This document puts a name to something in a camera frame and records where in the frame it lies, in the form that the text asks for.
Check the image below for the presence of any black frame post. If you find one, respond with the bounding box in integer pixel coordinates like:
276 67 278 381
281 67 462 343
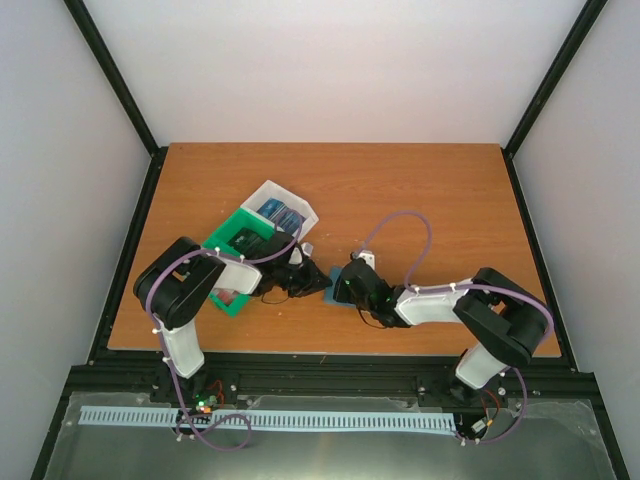
62 0 169 157
502 0 610 155

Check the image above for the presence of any small electronics board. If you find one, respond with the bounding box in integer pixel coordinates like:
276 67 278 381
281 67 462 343
193 391 225 415

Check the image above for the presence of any blue card stack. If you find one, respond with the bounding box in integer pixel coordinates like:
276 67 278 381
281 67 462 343
257 197 306 235

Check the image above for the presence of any teal card holder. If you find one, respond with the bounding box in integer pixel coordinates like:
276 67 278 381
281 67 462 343
323 266 354 308

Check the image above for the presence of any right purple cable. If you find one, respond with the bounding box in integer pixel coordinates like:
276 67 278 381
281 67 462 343
352 210 557 446

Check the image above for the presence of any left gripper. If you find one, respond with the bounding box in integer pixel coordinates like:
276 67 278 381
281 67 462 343
276 260 332 299

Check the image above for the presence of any light blue cable duct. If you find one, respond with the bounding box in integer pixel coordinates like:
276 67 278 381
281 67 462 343
78 406 456 436

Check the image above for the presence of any red white card stack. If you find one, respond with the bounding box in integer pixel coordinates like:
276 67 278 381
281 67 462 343
212 289 238 306

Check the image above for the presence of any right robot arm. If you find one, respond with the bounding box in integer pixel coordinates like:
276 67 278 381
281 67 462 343
331 258 554 391

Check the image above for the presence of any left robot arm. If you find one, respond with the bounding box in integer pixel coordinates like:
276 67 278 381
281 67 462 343
133 228 333 403

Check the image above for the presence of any metal base plate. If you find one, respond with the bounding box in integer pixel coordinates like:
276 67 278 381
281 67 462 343
42 393 619 479

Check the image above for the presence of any black frame post left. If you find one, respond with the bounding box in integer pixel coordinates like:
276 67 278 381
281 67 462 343
62 0 169 157

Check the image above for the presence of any black card stack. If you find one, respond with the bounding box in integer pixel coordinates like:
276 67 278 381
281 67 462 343
229 227 267 257

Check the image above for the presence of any white bin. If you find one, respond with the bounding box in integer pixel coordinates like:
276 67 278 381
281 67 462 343
241 180 319 238

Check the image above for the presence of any black frame post right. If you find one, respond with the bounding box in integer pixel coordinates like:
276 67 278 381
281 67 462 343
502 0 610 155

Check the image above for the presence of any green bin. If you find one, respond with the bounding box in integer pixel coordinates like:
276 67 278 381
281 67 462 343
202 208 275 259
209 288 250 317

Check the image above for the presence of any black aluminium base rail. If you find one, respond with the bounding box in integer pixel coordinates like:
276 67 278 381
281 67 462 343
31 349 629 479

